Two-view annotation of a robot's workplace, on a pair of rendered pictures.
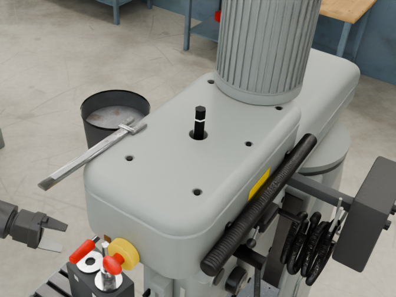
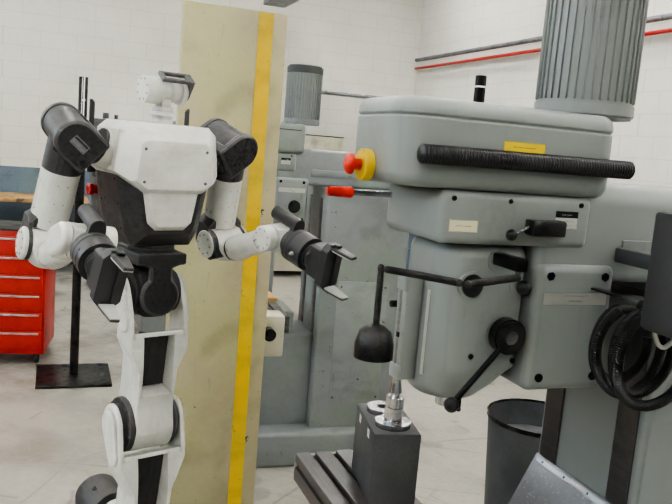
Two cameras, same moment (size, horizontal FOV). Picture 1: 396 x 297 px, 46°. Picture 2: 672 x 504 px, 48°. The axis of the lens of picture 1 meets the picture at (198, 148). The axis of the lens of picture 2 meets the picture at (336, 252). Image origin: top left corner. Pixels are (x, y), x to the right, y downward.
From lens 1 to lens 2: 1.15 m
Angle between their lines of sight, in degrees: 47
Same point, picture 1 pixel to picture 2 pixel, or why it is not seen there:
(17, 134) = not seen: hidden behind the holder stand
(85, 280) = (367, 416)
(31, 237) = (320, 265)
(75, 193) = not seen: outside the picture
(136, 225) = (378, 121)
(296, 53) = (604, 54)
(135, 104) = not seen: hidden behind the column
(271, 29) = (573, 24)
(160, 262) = (386, 155)
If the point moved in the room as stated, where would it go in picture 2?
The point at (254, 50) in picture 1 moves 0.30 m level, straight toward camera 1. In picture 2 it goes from (558, 50) to (469, 25)
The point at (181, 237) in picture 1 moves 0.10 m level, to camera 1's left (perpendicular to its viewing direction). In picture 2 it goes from (405, 114) to (360, 112)
